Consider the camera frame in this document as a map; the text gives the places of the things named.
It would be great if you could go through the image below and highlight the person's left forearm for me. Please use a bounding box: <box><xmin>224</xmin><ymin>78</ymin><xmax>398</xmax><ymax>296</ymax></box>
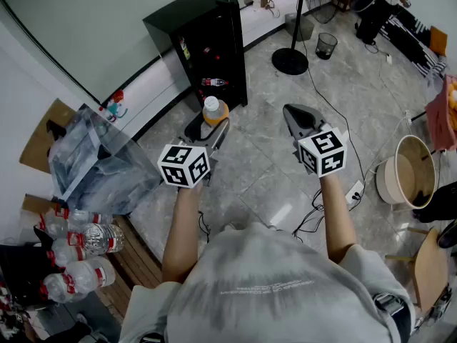
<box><xmin>161</xmin><ymin>183</ymin><xmax>204</xmax><ymax>284</ymax></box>

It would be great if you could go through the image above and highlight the brown cardboard box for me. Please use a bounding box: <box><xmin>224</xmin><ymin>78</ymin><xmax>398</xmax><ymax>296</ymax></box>
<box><xmin>19</xmin><ymin>98</ymin><xmax>78</xmax><ymax>175</ymax></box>

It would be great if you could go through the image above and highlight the wooden slatted bench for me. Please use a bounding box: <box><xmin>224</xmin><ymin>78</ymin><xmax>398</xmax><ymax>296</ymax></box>
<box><xmin>95</xmin><ymin>214</ymin><xmax>164</xmax><ymax>322</ymax></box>

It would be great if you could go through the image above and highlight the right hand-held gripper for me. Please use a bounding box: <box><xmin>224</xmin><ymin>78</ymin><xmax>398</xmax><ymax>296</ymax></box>
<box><xmin>283</xmin><ymin>104</ymin><xmax>348</xmax><ymax>178</ymax></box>

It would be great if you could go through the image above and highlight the pack of clear water bottles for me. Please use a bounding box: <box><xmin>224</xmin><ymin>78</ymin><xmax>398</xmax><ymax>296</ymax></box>
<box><xmin>34</xmin><ymin>204</ymin><xmax>126</xmax><ymax>304</ymax></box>

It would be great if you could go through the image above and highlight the orange juice bottle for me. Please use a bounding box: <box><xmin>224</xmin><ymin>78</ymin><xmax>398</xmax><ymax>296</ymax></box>
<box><xmin>202</xmin><ymin>95</ymin><xmax>230</xmax><ymax>127</ymax></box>

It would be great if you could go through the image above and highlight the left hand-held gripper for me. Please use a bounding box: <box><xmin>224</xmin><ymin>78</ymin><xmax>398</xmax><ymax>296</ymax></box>
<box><xmin>157</xmin><ymin>114</ymin><xmax>231</xmax><ymax>189</ymax></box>

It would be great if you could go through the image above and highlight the black floor fan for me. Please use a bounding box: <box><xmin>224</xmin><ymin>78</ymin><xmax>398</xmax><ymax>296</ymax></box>
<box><xmin>271</xmin><ymin>0</ymin><xmax>344</xmax><ymax>76</ymax></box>

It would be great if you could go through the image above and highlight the black bag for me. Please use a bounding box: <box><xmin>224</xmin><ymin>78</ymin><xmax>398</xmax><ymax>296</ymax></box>
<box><xmin>0</xmin><ymin>227</ymin><xmax>58</xmax><ymax>307</ymax></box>

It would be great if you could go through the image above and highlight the black mesh waste bin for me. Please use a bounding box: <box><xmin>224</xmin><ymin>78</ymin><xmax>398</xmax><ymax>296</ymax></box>
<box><xmin>315</xmin><ymin>32</ymin><xmax>338</xmax><ymax>61</ymax></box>

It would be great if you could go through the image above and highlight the round wooden tub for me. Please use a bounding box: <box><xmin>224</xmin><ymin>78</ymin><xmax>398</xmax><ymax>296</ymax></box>
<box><xmin>375</xmin><ymin>134</ymin><xmax>438</xmax><ymax>207</ymax></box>

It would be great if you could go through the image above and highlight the black cable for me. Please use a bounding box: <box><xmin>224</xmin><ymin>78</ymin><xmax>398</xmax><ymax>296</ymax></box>
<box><xmin>291</xmin><ymin>23</ymin><xmax>367</xmax><ymax>241</ymax></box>

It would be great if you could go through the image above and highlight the striped black white rug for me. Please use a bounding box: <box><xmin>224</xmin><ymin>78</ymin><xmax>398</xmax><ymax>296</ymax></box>
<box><xmin>379</xmin><ymin>12</ymin><xmax>448</xmax><ymax>79</ymax></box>

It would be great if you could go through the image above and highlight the person's right forearm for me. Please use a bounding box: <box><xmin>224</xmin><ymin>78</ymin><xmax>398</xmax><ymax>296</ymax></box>
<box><xmin>318</xmin><ymin>172</ymin><xmax>358</xmax><ymax>264</ymax></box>

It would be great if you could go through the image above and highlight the pink cloth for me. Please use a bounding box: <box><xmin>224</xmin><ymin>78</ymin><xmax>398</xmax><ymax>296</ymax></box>
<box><xmin>424</xmin><ymin>74</ymin><xmax>457</xmax><ymax>152</ymax></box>

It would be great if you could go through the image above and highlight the small toy figure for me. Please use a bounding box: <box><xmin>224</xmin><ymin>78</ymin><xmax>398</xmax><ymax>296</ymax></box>
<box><xmin>106</xmin><ymin>89</ymin><xmax>129</xmax><ymax>120</ymax></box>

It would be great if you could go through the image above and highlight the wooden chair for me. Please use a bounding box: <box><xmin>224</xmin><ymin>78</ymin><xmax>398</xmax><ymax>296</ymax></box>
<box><xmin>384</xmin><ymin>227</ymin><xmax>451</xmax><ymax>312</ymax></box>

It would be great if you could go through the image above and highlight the black mini fridge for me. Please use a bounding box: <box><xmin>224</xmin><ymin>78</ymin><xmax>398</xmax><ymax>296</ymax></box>
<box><xmin>142</xmin><ymin>0</ymin><xmax>249</xmax><ymax>113</ymax></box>

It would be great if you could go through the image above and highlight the orange cushion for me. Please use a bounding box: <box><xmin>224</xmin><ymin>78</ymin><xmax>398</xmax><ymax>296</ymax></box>
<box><xmin>428</xmin><ymin>26</ymin><xmax>448</xmax><ymax>57</ymax></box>

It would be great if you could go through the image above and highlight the person's grey t-shirt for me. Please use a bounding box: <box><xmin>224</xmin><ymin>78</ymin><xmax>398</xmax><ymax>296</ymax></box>
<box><xmin>119</xmin><ymin>222</ymin><xmax>417</xmax><ymax>343</ymax></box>

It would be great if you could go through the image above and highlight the grey square bin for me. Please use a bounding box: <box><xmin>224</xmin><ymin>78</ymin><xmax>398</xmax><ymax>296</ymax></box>
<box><xmin>284</xmin><ymin>11</ymin><xmax>316</xmax><ymax>43</ymax></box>

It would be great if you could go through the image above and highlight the white power strip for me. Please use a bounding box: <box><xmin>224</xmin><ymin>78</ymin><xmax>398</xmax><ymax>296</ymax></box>
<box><xmin>345</xmin><ymin>179</ymin><xmax>366</xmax><ymax>206</ymax></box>

